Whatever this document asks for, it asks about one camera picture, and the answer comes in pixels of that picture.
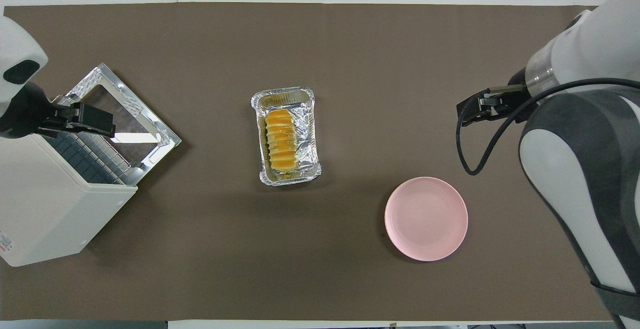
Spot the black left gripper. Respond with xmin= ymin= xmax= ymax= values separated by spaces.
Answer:
xmin=0 ymin=82 xmax=116 ymax=139

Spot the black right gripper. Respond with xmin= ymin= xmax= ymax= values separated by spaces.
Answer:
xmin=456 ymin=67 xmax=539 ymax=128

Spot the aluminium foil tray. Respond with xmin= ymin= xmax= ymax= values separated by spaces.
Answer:
xmin=251 ymin=86 xmax=322 ymax=187

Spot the striped yellow bread roll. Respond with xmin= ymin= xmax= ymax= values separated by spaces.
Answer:
xmin=265 ymin=109 xmax=300 ymax=173

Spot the metal oven rack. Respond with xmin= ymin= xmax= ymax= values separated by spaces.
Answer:
xmin=49 ymin=119 xmax=139 ymax=186

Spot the glass oven door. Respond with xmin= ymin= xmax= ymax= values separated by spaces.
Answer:
xmin=64 ymin=63 xmax=182 ymax=186

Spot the cream toaster oven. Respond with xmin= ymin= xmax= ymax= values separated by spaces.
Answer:
xmin=0 ymin=63 xmax=182 ymax=268

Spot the pink round plate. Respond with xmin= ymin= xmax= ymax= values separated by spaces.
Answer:
xmin=384 ymin=176 xmax=469 ymax=262

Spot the brown table mat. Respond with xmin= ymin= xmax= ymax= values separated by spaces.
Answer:
xmin=0 ymin=1 xmax=616 ymax=322

